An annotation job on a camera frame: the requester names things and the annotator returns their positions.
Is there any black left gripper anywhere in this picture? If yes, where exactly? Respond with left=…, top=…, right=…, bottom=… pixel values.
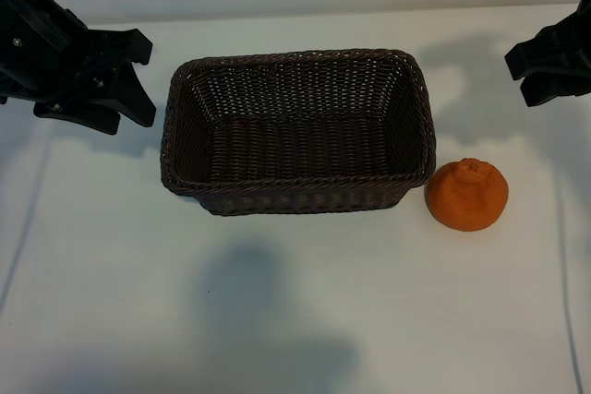
left=0, top=0, right=158, bottom=136

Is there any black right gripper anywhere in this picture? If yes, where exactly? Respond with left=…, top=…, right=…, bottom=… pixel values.
left=504, top=0, right=591, bottom=109

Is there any orange with stem knob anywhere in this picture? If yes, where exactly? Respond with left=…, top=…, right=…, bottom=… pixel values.
left=424, top=157, right=511, bottom=233

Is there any dark brown woven basket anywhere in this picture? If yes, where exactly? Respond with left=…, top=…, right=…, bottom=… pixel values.
left=159, top=47, right=438, bottom=218

